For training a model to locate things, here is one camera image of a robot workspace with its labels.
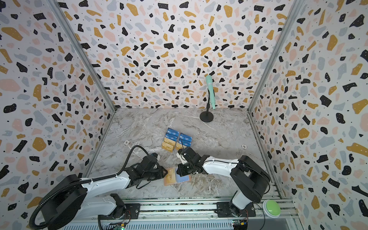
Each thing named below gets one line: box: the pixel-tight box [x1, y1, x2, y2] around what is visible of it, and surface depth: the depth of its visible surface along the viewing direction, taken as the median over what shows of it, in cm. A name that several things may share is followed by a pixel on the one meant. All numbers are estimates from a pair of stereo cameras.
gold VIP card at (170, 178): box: [164, 167, 176, 186], surface depth 87 cm
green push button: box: [262, 199, 282, 219], surface depth 75 cm
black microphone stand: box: [199, 88, 214, 123], surface depth 119 cm
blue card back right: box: [179, 132, 193, 143], surface depth 95 cm
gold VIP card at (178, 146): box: [175, 142, 184, 151], surface depth 96 cm
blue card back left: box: [167, 127, 180, 137], surface depth 97 cm
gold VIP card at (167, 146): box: [161, 141, 174, 153], surface depth 97 cm
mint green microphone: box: [206, 74, 216, 110], surface depth 97 cm
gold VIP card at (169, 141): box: [163, 137, 176, 146], surface depth 97 cm
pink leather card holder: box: [163, 167, 192, 186], surface depth 86 cm
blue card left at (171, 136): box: [165, 132, 178, 142], surface depth 97 cm
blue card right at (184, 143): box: [178, 138, 192, 147], surface depth 93 cm
